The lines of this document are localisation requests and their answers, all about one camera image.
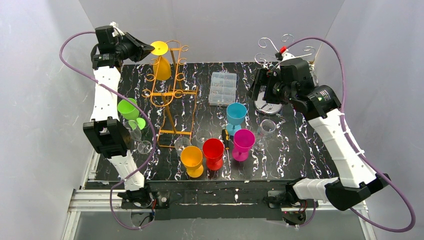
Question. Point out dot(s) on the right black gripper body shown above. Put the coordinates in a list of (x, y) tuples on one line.
[(265, 85)]

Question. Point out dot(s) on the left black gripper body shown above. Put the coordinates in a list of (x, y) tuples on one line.
[(131, 46)]

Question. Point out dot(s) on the blue plastic wine glass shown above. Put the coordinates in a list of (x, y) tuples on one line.
[(235, 115)]

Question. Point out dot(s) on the yellow foot orange glass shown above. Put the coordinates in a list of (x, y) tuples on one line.
[(161, 67)]

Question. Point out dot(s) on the clear wine glass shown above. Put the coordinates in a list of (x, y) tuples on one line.
[(265, 131), (142, 146)]

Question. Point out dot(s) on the magenta plastic wine glass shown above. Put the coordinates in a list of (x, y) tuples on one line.
[(243, 141)]

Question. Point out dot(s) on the green plastic wine glass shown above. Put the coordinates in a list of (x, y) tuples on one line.
[(131, 114)]

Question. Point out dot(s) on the red plastic wine glass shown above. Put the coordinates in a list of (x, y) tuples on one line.
[(213, 150)]

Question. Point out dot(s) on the gold wire glass rack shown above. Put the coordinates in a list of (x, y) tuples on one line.
[(163, 93)]

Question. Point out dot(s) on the clear tumbler glass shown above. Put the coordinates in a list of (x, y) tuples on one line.
[(181, 143), (202, 136)]

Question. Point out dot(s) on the orange plastic wine glass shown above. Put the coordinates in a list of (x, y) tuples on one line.
[(192, 158)]

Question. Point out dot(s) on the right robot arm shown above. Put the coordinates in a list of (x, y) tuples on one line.
[(292, 83)]

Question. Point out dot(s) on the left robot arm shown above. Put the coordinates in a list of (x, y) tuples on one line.
[(105, 132)]

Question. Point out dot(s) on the clear plastic compartment box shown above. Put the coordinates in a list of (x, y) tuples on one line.
[(223, 86)]

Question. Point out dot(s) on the yellow black screwdriver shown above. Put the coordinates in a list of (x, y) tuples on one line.
[(226, 139)]

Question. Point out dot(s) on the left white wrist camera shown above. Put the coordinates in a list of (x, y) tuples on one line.
[(116, 31)]

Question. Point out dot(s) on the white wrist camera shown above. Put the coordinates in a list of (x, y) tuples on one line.
[(283, 54), (116, 31)]

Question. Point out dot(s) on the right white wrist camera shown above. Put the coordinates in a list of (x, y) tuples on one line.
[(283, 54)]

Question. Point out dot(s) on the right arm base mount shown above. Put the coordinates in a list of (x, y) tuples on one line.
[(296, 212)]

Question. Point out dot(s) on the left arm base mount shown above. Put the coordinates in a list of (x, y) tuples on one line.
[(144, 205)]

